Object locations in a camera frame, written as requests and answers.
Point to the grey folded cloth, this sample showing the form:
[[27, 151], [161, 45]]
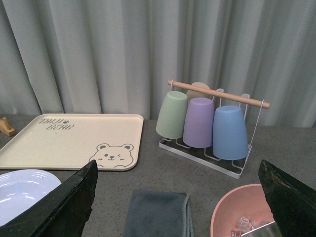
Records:
[[159, 214]]

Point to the purple plastic cup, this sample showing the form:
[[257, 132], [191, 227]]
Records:
[[198, 125]]

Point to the beige plastic cup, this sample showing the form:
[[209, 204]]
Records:
[[194, 94]]

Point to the pink bowl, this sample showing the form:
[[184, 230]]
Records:
[[244, 201]]

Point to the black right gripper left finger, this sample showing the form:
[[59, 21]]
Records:
[[61, 213]]

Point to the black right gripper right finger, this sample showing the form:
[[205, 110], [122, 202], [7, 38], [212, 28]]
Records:
[[292, 203]]

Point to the metal scoop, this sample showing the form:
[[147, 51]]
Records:
[[268, 230]]

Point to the white wire cup rack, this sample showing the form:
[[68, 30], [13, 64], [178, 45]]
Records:
[[205, 156]]

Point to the green plastic cup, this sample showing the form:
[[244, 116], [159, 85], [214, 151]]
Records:
[[172, 114]]

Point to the white round plate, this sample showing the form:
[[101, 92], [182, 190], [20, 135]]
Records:
[[21, 189]]

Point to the blue plastic cup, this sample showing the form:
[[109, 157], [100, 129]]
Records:
[[229, 133]]

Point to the beige bear serving tray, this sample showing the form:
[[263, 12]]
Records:
[[70, 141]]

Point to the wooden dish rack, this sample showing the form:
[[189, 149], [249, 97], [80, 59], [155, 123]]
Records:
[[6, 128]]

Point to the clear ice cube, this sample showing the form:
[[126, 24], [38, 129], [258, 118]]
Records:
[[236, 233], [262, 223], [244, 223]]

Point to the grey curtain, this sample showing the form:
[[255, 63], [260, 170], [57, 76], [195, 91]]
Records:
[[116, 56]]

